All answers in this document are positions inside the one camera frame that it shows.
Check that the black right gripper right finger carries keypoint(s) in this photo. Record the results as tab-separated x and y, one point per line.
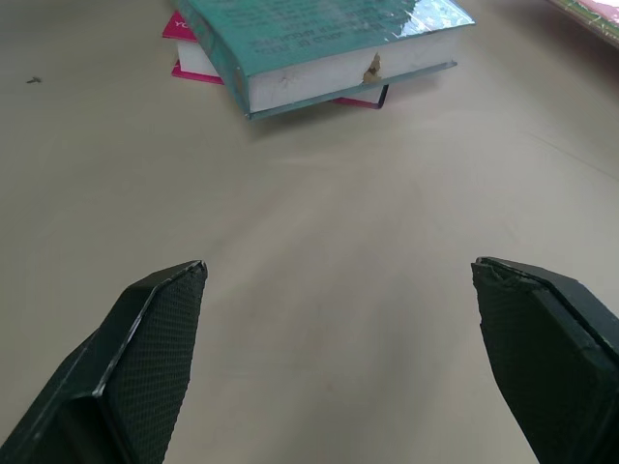
551	357

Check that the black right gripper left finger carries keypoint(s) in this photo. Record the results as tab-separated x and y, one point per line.
130	367

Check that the teal hardcover book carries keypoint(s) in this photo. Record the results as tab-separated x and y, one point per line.
309	53

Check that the pink paperback book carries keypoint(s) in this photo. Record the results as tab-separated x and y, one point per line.
193	53

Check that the pink object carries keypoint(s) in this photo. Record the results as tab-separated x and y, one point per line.
592	14

